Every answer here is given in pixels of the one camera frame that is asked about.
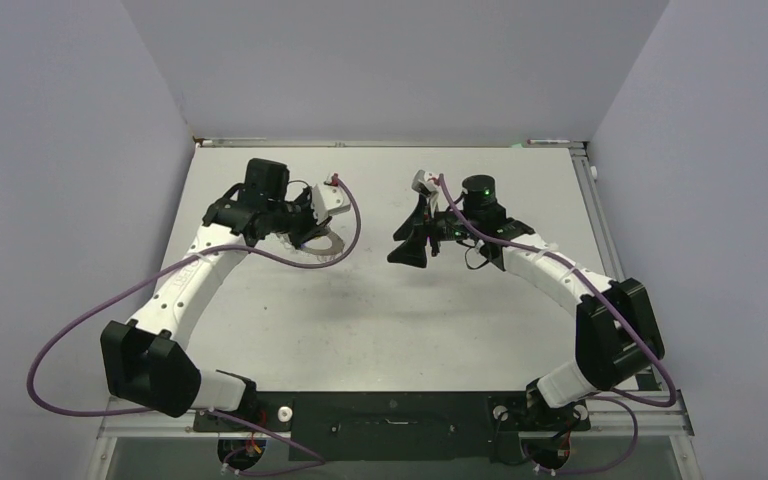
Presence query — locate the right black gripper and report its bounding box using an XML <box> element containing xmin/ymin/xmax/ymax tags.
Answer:
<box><xmin>389</xmin><ymin>193</ymin><xmax>481</xmax><ymax>266</ymax></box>

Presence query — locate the large metal ring disc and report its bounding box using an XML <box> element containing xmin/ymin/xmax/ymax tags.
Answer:
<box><xmin>277</xmin><ymin>230</ymin><xmax>346</xmax><ymax>263</ymax></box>

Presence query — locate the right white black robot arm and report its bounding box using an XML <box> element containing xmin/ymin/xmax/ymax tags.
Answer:
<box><xmin>387</xmin><ymin>170</ymin><xmax>665</xmax><ymax>428</ymax></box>

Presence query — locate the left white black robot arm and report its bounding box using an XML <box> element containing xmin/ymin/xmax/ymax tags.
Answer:
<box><xmin>100</xmin><ymin>158</ymin><xmax>351</xmax><ymax>430</ymax></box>

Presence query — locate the red white marker pen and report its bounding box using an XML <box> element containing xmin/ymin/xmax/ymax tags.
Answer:
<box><xmin>526</xmin><ymin>139</ymin><xmax>572</xmax><ymax>146</ymax></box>

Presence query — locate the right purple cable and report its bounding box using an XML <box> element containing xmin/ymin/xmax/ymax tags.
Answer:
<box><xmin>435</xmin><ymin>173</ymin><xmax>679</xmax><ymax>478</ymax></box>

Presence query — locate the purple cable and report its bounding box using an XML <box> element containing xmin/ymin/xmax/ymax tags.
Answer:
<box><xmin>435</xmin><ymin>173</ymin><xmax>679</xmax><ymax>478</ymax></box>
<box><xmin>26</xmin><ymin>173</ymin><xmax>363</xmax><ymax>478</ymax></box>

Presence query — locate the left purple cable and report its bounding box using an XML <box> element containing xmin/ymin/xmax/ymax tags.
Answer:
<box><xmin>26</xmin><ymin>173</ymin><xmax>363</xmax><ymax>478</ymax></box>

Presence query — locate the aluminium rail back edge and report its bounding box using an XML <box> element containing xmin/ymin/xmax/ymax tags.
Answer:
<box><xmin>194</xmin><ymin>138</ymin><xmax>587</xmax><ymax>149</ymax></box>

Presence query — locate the aluminium frame rail right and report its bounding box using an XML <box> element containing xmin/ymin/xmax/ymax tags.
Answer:
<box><xmin>569</xmin><ymin>146</ymin><xmax>660</xmax><ymax>392</ymax></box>

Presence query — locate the aluminium frame rail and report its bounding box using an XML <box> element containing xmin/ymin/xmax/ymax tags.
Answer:
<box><xmin>97</xmin><ymin>394</ymin><xmax>695</xmax><ymax>440</ymax></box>
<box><xmin>569</xmin><ymin>146</ymin><xmax>660</xmax><ymax>392</ymax></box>

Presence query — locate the aluminium frame rail front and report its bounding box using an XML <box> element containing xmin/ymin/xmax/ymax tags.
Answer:
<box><xmin>97</xmin><ymin>394</ymin><xmax>695</xmax><ymax>440</ymax></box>

